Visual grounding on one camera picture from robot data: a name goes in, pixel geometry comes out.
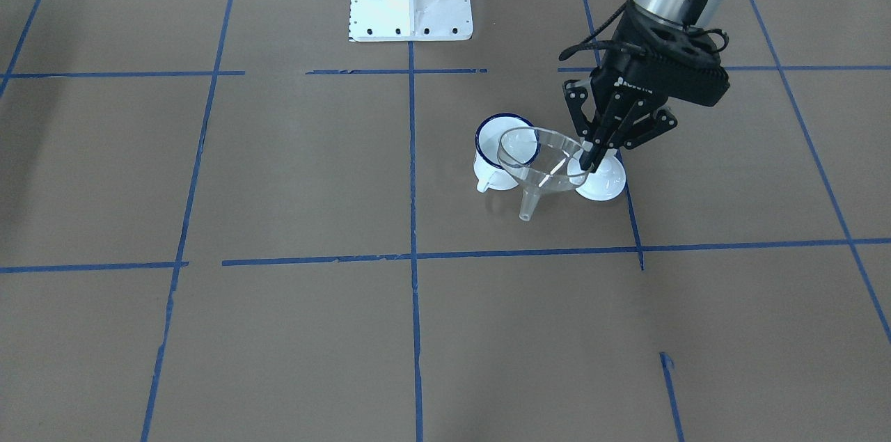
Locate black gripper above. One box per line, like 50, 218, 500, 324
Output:
562, 0, 731, 173

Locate clear plastic funnel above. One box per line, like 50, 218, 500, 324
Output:
498, 126, 585, 222

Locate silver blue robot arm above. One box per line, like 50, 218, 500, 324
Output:
560, 0, 730, 154

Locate white enamel mug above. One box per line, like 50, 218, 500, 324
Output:
473, 113, 534, 194

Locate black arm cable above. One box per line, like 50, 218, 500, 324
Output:
558, 0, 730, 67

